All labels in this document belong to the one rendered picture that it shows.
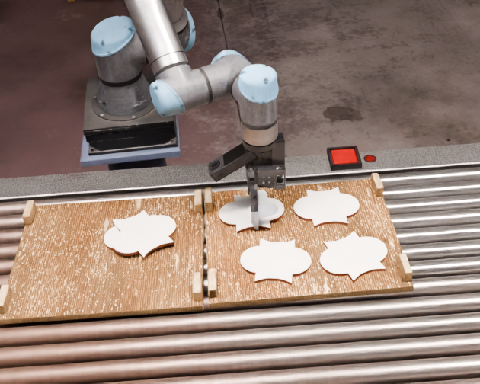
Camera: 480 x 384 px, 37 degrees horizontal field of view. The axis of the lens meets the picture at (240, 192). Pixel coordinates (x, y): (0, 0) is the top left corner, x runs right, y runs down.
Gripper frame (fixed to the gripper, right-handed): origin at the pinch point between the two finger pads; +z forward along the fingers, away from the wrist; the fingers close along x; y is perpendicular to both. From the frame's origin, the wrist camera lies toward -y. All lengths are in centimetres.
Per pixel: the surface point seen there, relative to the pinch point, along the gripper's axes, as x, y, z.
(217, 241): -8.1, -8.1, 1.1
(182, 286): -20.3, -15.7, 1.3
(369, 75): 214, 78, 93
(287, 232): -7.1, 7.3, 0.8
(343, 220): -5.6, 19.7, -0.3
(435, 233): -9.3, 39.4, 2.0
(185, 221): -0.5, -15.1, 1.3
